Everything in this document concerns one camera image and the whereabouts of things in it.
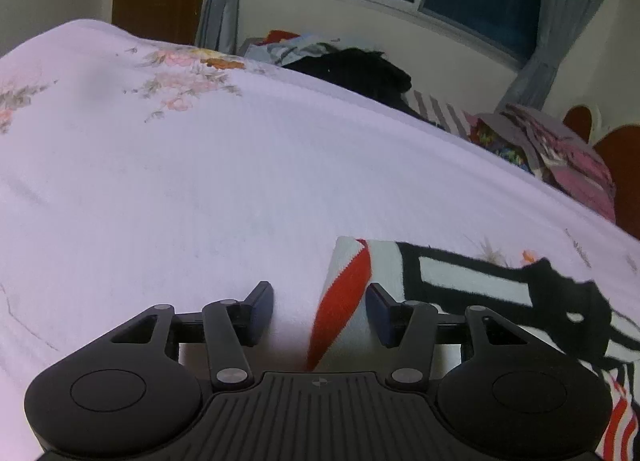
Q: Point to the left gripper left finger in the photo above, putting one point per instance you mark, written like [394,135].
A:
[230,326]

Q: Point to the red white scalloped headboard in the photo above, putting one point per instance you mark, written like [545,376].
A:
[620,150]

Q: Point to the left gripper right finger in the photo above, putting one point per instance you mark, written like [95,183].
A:
[409,329]

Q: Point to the striped knit sweater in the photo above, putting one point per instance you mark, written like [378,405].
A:
[528,364]

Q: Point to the floral pink bedsheet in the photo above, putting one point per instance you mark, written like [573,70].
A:
[135,173]

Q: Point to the right grey curtain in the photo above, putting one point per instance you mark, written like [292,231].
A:
[560,23]

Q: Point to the dark clothes pile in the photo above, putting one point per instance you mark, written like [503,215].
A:
[340,61]

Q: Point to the folded pink grey bedding stack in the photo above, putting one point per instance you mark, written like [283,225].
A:
[546,148]

